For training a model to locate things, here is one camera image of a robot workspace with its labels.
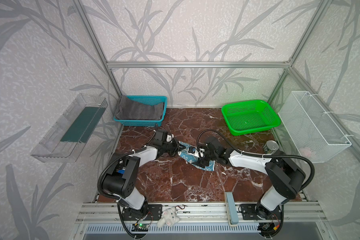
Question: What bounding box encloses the green plastic basket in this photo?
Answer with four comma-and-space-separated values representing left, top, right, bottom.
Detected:
222, 100, 281, 136

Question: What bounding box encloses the pink item in wire basket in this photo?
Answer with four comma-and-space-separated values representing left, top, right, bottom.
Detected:
299, 147, 316, 159

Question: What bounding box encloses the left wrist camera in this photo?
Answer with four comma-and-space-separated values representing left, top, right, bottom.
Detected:
166, 134, 174, 143

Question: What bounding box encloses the teal plastic basket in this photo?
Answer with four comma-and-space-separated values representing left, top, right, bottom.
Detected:
114, 96, 167, 127

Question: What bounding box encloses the green lit circuit board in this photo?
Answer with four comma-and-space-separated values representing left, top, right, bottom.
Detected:
132, 223, 150, 232

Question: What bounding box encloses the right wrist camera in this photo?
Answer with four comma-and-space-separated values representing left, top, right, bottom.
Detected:
188, 146, 205, 159

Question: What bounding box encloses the white wire mesh basket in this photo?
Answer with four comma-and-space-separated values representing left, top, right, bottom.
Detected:
279, 91, 352, 163

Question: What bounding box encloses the metal tin can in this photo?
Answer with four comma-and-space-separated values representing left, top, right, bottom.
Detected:
263, 140, 280, 154

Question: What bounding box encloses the grey towel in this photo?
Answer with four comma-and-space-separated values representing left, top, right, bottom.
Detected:
115, 96, 165, 120

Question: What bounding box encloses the teal patterned towel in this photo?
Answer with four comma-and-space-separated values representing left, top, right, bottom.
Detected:
178, 142, 215, 172

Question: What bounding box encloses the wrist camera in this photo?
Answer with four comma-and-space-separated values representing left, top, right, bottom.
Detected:
166, 134, 174, 143
188, 146, 205, 159

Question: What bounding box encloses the clear plastic wall bin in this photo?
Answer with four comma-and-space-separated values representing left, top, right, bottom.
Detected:
31, 94, 108, 163

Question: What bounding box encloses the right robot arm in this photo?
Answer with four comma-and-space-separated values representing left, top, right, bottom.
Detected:
196, 129, 315, 220

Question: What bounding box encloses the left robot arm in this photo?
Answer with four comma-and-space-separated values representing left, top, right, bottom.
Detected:
97, 129, 185, 217

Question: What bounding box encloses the grey blue sponge block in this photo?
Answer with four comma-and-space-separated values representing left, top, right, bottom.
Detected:
225, 192, 239, 227

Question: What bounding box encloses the white plush toy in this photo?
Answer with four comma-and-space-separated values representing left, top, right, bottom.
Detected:
157, 207, 180, 228

